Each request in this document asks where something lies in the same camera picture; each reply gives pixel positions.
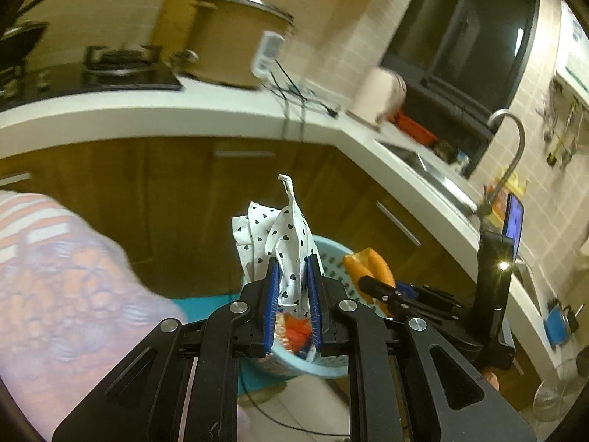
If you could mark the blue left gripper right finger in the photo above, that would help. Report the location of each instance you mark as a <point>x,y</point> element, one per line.
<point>311,275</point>

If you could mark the brown wooden cabinet doors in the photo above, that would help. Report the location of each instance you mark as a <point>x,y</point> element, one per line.
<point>182,207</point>

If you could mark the black wok with lid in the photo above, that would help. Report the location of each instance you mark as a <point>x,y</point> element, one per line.
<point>21,38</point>

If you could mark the black gas stove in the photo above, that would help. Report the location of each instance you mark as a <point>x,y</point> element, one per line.
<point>101,70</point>

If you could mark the white electric kettle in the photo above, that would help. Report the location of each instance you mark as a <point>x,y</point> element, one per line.
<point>381,93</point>

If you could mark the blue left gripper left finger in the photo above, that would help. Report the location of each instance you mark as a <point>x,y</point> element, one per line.
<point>270,300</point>

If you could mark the orange peel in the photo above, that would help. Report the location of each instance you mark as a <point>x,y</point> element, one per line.
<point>368,262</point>

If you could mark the beige rice cooker pot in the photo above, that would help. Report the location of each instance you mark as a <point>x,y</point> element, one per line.
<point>223,38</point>

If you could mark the blue-screen smartphone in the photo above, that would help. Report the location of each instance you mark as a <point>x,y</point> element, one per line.
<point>513,222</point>

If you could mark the steel kitchen sink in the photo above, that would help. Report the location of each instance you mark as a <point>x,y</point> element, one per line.
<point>432,175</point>

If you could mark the floral striped tablecloth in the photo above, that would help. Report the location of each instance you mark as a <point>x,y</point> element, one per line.
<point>71,307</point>

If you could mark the chrome sink faucet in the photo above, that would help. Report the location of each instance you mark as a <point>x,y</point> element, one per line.
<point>500,160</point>

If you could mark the white heart-patterned paper napkin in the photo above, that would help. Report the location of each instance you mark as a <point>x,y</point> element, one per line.
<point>276,239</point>

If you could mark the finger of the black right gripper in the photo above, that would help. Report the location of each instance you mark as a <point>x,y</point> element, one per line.
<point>395,301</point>

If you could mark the red container on counter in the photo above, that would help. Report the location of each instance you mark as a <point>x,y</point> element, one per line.
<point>410,128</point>

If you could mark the white power strip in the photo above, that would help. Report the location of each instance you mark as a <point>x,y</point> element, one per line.
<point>268,48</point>

